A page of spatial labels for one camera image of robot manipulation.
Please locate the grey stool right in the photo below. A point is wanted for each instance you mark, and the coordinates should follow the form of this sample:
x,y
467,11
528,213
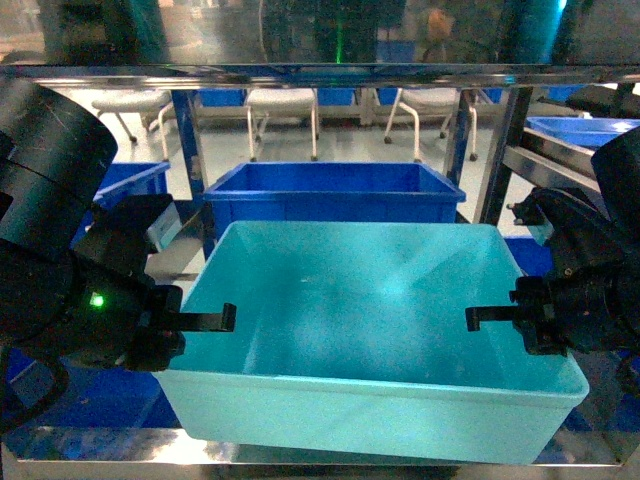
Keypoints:
x,y
431,103

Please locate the steel rack frame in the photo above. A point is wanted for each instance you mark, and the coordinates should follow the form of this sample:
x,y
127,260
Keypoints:
x,y
544,162

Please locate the blue bin upper right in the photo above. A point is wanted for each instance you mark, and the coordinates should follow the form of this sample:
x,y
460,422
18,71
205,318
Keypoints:
x,y
589,133

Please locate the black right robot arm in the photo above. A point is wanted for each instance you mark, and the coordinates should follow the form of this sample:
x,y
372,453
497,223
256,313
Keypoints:
x,y
616,168

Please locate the grey stool middle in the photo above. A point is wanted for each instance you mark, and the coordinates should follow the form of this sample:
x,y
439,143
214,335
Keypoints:
x,y
262,104

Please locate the teal plastic bin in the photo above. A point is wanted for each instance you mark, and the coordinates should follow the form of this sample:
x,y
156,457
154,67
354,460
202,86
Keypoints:
x,y
352,337

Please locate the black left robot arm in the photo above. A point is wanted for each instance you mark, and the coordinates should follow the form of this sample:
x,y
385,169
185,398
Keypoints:
x,y
54,156

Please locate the blue bin on shelf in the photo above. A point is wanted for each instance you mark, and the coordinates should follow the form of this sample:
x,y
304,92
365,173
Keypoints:
x,y
333,192

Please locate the blue bin left near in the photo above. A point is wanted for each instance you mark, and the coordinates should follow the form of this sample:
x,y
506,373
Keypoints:
x,y
141,185

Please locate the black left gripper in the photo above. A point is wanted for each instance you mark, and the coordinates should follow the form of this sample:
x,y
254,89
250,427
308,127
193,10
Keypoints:
x,y
127,320

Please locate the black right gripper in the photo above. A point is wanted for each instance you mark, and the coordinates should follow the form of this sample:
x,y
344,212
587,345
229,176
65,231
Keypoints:
x,y
589,300

